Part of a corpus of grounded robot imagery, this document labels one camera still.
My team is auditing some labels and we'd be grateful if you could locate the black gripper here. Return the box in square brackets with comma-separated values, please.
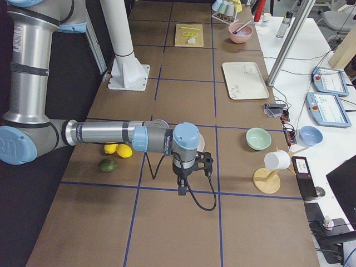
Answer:
[194, 151, 213, 176]

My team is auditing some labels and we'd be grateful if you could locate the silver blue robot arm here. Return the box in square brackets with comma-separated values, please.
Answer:
[1, 1, 213, 180]

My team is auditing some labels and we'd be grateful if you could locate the cream bear tray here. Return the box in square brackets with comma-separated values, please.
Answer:
[222, 62, 269, 100]

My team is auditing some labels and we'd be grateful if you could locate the white round plate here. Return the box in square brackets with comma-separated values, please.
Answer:
[197, 134, 205, 152]

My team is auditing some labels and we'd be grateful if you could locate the green bowl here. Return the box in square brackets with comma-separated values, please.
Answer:
[246, 127, 271, 151]

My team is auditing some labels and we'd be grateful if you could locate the wooden mug stand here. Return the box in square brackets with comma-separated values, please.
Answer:
[253, 147, 308, 194]

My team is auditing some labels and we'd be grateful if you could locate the white mug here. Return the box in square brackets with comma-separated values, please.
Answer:
[264, 150, 291, 170]

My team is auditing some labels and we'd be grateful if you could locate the yellow lemon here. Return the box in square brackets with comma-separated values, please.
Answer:
[103, 144, 118, 155]
[116, 144, 133, 159]

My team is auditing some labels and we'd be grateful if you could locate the green lime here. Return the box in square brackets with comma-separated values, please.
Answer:
[99, 158, 117, 172]

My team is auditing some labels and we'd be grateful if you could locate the black remote device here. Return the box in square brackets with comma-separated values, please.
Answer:
[291, 156, 317, 201]

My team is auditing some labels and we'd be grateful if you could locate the blue bowl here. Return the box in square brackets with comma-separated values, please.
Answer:
[299, 126, 323, 146]

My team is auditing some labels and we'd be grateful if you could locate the wooden cutting board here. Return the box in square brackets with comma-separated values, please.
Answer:
[174, 23, 204, 47]

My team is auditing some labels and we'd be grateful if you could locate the pink bowl with ice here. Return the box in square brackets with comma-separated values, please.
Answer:
[228, 23, 254, 44]

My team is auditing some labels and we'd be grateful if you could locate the metal scoop black tip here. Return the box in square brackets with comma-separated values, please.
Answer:
[232, 20, 252, 34]

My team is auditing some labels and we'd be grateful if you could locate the teach pendant tablet near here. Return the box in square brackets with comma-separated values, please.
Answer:
[306, 92, 352, 128]

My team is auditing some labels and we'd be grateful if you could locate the teach pendant tablet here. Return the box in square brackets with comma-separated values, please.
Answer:
[311, 67, 349, 97]
[306, 92, 352, 128]

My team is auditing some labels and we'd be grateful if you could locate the teach pendant tablet far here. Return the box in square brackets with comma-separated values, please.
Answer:
[311, 67, 349, 97]

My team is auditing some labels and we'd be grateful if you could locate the cup drying rack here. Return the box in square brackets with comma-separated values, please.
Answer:
[211, 0, 243, 24]

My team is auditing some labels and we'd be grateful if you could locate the water bottle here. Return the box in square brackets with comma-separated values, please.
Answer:
[276, 10, 294, 38]

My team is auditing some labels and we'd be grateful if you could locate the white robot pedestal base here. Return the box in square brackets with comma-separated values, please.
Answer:
[100, 0, 150, 91]

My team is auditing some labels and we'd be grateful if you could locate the aluminium frame post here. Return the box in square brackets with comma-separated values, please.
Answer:
[266, 0, 316, 87]

